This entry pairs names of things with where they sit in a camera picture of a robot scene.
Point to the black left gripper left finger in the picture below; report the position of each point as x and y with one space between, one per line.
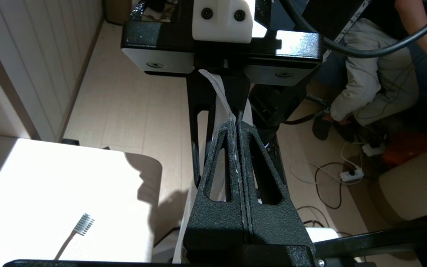
217 230

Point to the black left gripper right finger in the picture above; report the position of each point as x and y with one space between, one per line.
272 230

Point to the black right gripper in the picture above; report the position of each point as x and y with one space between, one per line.
161 40

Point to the white blue patterned pouch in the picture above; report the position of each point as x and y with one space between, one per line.
221 92

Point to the pale toothbrush grey bristles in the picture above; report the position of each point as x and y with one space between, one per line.
83 224

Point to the seated person bare forearm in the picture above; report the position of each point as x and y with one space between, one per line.
417 26

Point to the white power strip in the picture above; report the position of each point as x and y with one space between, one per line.
350 176

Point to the white plug adapter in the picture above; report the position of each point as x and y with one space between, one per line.
373 149

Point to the brown container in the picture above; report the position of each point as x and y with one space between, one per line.
117 11

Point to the beige sofa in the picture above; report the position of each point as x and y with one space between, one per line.
417 189

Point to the seated person beige trousers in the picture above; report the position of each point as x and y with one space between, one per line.
376 81

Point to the orange floor object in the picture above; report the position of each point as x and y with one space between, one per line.
410 148

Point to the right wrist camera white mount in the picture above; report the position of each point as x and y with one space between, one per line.
222 29

